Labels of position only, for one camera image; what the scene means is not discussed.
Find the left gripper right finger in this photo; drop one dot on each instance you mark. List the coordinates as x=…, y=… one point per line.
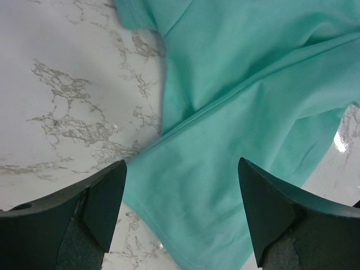
x=291, y=228

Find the teal t shirt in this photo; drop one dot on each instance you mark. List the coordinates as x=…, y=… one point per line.
x=268, y=81

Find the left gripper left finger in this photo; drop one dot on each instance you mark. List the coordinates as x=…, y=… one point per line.
x=71, y=228

